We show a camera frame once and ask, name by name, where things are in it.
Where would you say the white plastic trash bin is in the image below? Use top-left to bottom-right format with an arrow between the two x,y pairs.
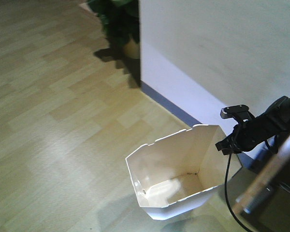
126,124 -> 242,220

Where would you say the green potted plant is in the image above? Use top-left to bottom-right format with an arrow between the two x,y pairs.
87,0 -> 140,59

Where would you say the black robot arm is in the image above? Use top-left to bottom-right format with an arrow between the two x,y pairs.
216,96 -> 290,155

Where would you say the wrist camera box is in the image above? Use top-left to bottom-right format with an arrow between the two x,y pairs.
220,104 -> 250,120

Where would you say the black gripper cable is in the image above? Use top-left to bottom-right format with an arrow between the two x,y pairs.
224,125 -> 254,232

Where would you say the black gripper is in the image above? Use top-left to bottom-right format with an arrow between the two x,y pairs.
216,114 -> 284,155

